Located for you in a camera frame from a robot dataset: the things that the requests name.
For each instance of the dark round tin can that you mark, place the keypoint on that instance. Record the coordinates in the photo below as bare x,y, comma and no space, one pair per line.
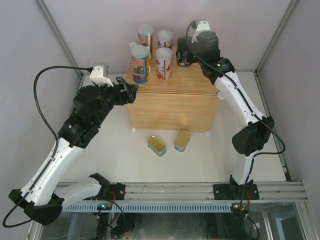
182,58

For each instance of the rectangular gold tin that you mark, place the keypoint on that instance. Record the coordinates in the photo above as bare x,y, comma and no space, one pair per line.
182,140
158,147

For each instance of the aluminium mounting rail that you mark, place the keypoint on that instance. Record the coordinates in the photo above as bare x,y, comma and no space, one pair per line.
269,192

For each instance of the slotted cable duct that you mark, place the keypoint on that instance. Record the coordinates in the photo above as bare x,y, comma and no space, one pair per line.
149,207

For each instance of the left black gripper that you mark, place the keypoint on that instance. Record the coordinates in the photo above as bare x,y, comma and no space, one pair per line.
128,93

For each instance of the left black base bracket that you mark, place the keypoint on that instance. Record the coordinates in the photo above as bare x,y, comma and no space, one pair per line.
116,192

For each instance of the tall can with spoon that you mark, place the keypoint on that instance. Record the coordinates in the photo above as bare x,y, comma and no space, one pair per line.
145,36

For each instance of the black base bracket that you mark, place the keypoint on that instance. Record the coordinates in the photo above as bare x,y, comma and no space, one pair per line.
116,192
235,192

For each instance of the wooden cube shelf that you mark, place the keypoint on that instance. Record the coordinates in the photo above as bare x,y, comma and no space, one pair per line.
187,101

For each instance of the white lid can red label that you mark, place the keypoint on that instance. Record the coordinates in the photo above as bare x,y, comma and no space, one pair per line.
165,39

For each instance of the white lid can colourful label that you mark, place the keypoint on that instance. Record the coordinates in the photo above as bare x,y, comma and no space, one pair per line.
140,63

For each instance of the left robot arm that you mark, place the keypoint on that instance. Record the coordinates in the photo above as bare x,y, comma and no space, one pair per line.
39,198

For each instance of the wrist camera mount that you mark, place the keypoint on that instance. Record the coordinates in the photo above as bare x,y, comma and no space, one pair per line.
99,75
199,25

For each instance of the right black base bracket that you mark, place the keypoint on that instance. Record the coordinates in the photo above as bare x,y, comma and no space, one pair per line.
235,192

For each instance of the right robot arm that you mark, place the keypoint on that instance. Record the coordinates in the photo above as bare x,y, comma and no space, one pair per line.
255,128

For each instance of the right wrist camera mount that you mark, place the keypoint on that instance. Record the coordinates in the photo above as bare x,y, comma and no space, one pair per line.
199,25

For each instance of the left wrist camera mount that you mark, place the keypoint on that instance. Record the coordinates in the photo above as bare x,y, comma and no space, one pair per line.
99,75

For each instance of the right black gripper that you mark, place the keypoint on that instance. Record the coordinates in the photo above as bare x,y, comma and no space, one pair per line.
185,44

